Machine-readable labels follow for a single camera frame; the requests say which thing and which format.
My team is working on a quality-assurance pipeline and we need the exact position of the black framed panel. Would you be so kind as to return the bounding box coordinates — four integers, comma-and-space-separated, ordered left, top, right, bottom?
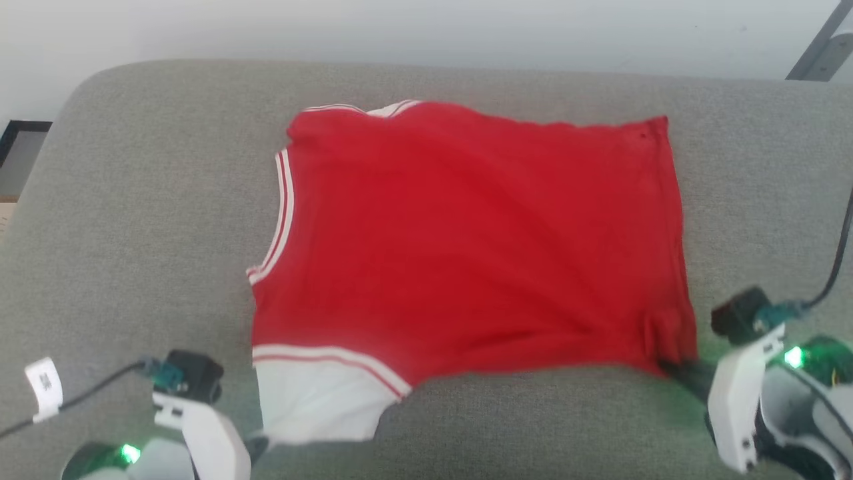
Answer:
0, 120, 53, 202

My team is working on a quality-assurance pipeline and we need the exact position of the right camera cable teal plug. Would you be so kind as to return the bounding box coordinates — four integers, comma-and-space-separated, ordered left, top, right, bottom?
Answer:
755, 187, 853, 333

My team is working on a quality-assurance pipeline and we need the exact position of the grey metal pole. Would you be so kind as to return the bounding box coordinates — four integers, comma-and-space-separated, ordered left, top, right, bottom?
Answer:
786, 0, 853, 82

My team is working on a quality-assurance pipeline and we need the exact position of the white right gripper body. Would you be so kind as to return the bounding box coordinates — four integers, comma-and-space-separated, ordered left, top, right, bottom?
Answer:
706, 324, 787, 475

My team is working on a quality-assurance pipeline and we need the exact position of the white cable label tag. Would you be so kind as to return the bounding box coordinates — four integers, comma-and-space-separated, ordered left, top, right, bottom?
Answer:
25, 357, 65, 423

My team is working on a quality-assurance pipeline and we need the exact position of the grey fabric sofa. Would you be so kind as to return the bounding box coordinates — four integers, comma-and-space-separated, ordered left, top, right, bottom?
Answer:
0, 59, 853, 480

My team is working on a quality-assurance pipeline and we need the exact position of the red garment with white trim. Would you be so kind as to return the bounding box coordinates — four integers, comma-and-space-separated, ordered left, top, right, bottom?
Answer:
247, 99, 700, 446

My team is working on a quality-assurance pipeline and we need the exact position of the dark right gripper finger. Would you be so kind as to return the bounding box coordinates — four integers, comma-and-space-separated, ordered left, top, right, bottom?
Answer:
656, 359, 718, 405

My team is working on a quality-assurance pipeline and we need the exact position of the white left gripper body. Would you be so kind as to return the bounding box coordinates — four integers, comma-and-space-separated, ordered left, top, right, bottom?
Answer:
153, 391, 252, 480

